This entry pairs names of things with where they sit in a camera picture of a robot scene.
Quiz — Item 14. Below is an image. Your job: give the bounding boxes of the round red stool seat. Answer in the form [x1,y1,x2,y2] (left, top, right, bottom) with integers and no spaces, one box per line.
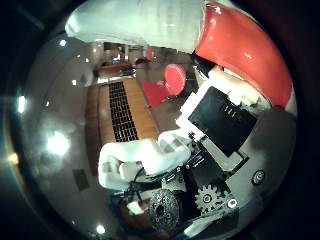
[163,63,188,97]

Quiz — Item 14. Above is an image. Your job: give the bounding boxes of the red chair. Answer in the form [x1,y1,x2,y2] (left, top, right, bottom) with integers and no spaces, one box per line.
[140,79,172,108]

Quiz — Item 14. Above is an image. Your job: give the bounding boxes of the wooden panel with dark grid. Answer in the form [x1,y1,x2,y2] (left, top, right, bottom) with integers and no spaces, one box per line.
[84,77,162,145]

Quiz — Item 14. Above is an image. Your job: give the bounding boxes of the black cable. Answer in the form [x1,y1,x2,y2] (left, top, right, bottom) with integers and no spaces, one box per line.
[125,166,148,205]

